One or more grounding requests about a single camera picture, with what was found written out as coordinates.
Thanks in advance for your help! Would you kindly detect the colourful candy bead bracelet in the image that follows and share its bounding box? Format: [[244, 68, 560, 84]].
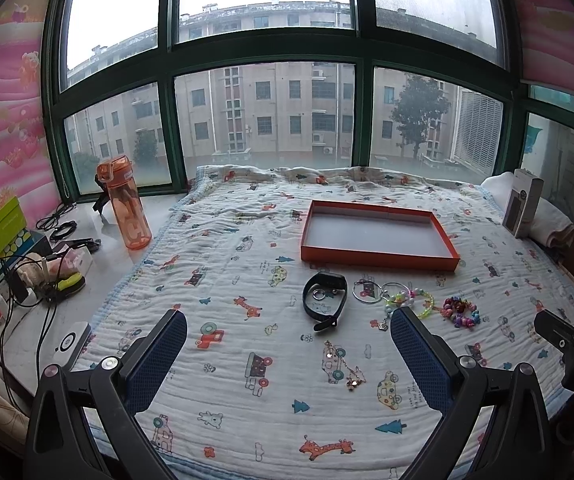
[[440, 294, 483, 331]]

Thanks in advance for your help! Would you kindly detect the red bead dangle earring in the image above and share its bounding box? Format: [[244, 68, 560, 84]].
[[321, 344, 363, 391]]

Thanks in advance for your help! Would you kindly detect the pastel bead necklace with charm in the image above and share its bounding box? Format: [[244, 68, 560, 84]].
[[375, 286, 436, 332]]

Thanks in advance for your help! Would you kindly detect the black smart watch band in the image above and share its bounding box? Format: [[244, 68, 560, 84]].
[[302, 271, 348, 333]]

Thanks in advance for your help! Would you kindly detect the white round device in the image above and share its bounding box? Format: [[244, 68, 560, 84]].
[[52, 322, 92, 370]]

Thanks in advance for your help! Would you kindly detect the folded white towel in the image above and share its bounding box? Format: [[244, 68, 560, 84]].
[[481, 171, 574, 248]]

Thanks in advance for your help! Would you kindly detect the white power strip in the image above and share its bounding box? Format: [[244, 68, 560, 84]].
[[0, 288, 38, 327]]

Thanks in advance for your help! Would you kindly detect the yellow green black gadget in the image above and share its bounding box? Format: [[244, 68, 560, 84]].
[[50, 272, 86, 301]]

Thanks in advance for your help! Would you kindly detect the white grey product box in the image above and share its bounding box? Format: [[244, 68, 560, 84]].
[[503, 169, 544, 238]]

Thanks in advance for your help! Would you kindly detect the pink white small box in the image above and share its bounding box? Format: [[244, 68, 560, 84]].
[[48, 247, 93, 280]]

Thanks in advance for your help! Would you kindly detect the silver hoop earring with pearl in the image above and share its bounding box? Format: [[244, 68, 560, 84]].
[[381, 282, 413, 308]]

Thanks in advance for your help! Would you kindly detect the lime green box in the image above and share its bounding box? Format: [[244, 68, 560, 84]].
[[0, 197, 33, 272]]

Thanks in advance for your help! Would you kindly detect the large silver hoop earring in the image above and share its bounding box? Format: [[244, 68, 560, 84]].
[[352, 278, 383, 304]]

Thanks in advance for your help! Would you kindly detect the orange shallow box tray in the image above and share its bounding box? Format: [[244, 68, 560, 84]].
[[300, 200, 461, 273]]

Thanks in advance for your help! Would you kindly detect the orange plastic water bottle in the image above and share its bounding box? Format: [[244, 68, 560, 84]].
[[96, 155, 153, 250]]

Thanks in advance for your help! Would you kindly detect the cartoon print white quilt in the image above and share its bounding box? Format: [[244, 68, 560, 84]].
[[76, 167, 574, 479]]

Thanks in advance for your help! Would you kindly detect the pink curtain left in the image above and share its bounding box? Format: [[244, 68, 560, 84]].
[[0, 0, 59, 226]]

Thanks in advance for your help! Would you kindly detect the pink curtain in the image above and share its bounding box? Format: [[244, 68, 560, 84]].
[[513, 0, 574, 94], [0, 0, 59, 226]]

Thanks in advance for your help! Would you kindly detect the pink curtain right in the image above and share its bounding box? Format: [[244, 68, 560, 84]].
[[513, 0, 574, 94]]

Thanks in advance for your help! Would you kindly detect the black cables bundle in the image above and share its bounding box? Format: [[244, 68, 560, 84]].
[[34, 201, 102, 256]]

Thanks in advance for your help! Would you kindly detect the green window frame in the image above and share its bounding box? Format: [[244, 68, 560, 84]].
[[40, 0, 574, 202]]

